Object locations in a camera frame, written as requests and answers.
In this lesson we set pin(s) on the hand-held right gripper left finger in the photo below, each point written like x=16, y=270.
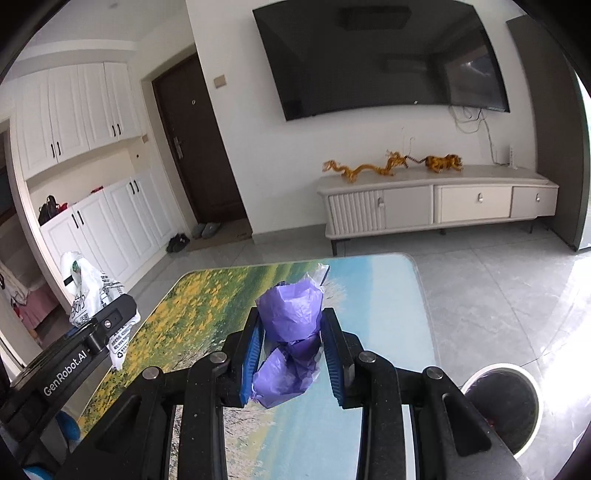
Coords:
x=251, y=364

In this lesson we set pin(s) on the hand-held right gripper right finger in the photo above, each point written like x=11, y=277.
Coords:
x=334, y=364

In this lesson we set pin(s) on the purple wrapper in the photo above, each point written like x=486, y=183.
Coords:
x=291, y=309

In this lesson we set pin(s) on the white printed plastic bag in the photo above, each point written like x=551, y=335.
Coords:
x=87, y=295

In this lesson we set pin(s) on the white round trash bin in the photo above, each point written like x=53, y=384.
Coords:
x=501, y=401

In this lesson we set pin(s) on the pink cloth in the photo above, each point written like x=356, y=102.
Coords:
x=39, y=307

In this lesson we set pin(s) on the scenic print coffee table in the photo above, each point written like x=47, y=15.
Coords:
x=383, y=295

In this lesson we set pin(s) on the brown doormat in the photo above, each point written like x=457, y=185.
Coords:
x=235, y=233

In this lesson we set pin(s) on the grey slipper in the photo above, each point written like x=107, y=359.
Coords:
x=197, y=230
x=211, y=229

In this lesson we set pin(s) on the black shoe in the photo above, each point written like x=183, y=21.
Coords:
x=173, y=243
x=183, y=241

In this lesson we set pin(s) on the black handbag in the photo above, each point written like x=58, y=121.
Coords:
x=48, y=210

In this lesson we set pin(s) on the white lower cupboard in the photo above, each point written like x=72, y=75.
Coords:
x=124, y=221

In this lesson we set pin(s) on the golden dragon ornament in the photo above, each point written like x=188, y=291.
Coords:
x=360, y=170

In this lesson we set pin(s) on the white television cabinet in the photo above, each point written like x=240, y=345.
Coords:
x=471, y=203

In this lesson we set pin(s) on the dark brown door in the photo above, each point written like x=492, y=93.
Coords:
x=198, y=147

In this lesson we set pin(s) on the golden tiger ornament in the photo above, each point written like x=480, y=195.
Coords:
x=438, y=162

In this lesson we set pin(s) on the white router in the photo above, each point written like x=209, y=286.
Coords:
x=510, y=157

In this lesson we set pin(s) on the white upper wall cupboard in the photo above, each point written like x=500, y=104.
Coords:
x=78, y=110

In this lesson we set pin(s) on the beige wall switch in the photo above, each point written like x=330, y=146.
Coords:
x=220, y=81

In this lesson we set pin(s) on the wall-mounted black television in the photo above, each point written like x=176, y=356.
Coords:
x=369, y=55

